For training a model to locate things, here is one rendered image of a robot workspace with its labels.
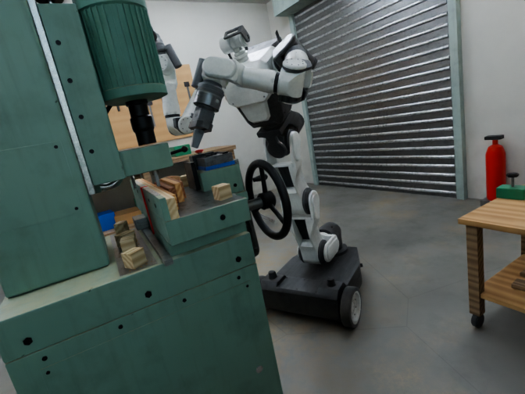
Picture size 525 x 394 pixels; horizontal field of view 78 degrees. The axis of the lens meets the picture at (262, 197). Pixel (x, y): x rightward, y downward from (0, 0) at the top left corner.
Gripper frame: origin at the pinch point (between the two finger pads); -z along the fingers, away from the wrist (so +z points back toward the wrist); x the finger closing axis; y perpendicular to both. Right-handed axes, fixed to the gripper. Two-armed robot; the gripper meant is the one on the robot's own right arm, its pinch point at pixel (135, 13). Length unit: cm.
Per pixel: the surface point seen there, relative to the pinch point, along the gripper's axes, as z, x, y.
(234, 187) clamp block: 78, 43, 10
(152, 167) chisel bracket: 61, 48, 30
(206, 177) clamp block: 71, 44, 17
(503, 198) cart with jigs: 146, 45, -99
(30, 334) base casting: 81, 66, 69
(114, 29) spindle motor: 29, 58, 22
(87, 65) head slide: 34, 57, 32
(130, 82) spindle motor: 41, 57, 25
